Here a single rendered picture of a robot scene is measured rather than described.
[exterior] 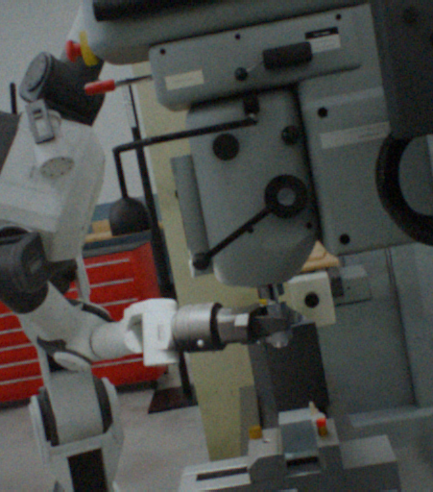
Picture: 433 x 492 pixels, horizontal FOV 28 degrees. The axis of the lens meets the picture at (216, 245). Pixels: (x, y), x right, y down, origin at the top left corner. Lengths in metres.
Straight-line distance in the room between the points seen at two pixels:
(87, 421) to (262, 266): 0.76
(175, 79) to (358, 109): 0.29
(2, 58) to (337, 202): 9.64
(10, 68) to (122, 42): 9.49
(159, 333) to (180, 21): 0.56
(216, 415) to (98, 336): 1.66
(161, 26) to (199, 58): 0.08
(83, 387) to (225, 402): 1.39
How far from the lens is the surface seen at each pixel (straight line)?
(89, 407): 2.07
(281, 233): 1.44
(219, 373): 3.36
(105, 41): 1.44
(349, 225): 1.43
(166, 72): 1.42
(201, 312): 1.58
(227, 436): 3.43
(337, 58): 1.43
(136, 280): 6.09
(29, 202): 1.70
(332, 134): 1.42
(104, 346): 1.77
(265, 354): 1.89
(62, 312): 1.77
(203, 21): 1.42
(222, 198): 1.44
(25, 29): 10.91
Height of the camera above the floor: 1.54
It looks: 6 degrees down
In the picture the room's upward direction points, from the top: 11 degrees counter-clockwise
